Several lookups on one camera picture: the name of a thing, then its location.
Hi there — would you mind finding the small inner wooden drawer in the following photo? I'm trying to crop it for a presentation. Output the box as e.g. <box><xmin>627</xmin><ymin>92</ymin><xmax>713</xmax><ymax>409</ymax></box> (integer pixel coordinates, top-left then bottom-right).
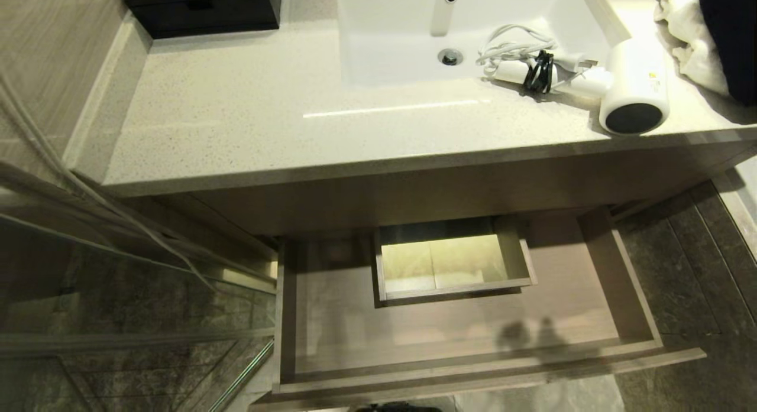
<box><xmin>372</xmin><ymin>216</ymin><xmax>538</xmax><ymax>307</ymax></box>

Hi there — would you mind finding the large wooden drawer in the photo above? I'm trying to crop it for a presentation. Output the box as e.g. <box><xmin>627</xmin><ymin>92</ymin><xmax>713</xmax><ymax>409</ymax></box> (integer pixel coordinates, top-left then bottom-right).
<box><xmin>248</xmin><ymin>206</ymin><xmax>707</xmax><ymax>412</ymax></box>

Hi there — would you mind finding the white hair dryer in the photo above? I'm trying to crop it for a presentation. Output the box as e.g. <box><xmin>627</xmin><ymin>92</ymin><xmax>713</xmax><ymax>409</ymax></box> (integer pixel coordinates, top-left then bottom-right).
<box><xmin>493</xmin><ymin>37</ymin><xmax>671</xmax><ymax>136</ymax></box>

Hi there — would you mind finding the wooden vanity cabinet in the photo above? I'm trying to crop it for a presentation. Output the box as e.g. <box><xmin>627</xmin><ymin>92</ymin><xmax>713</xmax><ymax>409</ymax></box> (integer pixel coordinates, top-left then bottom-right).
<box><xmin>64</xmin><ymin>0</ymin><xmax>757</xmax><ymax>262</ymax></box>

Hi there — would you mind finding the white sink basin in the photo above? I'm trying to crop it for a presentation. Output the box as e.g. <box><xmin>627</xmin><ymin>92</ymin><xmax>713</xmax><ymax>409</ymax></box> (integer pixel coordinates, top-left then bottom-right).
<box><xmin>337</xmin><ymin>0</ymin><xmax>632</xmax><ymax>89</ymax></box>

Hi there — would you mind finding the white faucet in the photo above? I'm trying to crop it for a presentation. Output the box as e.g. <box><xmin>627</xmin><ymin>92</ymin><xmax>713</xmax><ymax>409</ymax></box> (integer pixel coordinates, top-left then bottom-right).
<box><xmin>430</xmin><ymin>0</ymin><xmax>464</xmax><ymax>37</ymax></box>

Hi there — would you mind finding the black storage box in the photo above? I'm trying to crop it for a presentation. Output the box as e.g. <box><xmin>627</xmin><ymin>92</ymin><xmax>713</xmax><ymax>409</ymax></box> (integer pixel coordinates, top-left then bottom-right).
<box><xmin>127</xmin><ymin>0</ymin><xmax>283</xmax><ymax>40</ymax></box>

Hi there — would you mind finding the glass shower panel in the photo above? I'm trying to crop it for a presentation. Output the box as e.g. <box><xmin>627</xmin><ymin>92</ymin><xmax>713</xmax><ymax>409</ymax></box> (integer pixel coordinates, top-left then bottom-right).
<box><xmin>0</xmin><ymin>158</ymin><xmax>279</xmax><ymax>412</ymax></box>

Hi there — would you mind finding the white towel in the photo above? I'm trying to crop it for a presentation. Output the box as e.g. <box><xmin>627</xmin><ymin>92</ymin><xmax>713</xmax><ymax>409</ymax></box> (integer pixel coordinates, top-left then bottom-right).
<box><xmin>652</xmin><ymin>0</ymin><xmax>731</xmax><ymax>97</ymax></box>

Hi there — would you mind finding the dark cloth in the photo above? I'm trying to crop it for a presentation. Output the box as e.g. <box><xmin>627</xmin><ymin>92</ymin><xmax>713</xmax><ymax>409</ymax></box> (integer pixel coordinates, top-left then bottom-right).
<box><xmin>697</xmin><ymin>0</ymin><xmax>757</xmax><ymax>107</ymax></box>

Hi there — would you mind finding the white power cord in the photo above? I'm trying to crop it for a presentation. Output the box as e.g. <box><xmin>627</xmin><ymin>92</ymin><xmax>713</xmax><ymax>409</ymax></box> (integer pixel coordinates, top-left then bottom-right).
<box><xmin>475</xmin><ymin>25</ymin><xmax>599</xmax><ymax>80</ymax></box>

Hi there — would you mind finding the black cord strap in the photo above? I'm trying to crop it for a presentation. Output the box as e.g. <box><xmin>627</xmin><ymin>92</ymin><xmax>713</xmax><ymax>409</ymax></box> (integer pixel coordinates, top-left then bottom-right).
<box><xmin>523</xmin><ymin>49</ymin><xmax>555</xmax><ymax>95</ymax></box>

